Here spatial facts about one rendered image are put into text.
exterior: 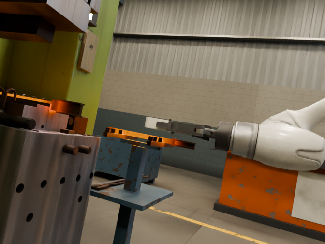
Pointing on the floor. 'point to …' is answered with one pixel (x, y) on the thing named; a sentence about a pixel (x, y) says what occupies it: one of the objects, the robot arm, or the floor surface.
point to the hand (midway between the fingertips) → (158, 124)
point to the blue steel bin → (116, 155)
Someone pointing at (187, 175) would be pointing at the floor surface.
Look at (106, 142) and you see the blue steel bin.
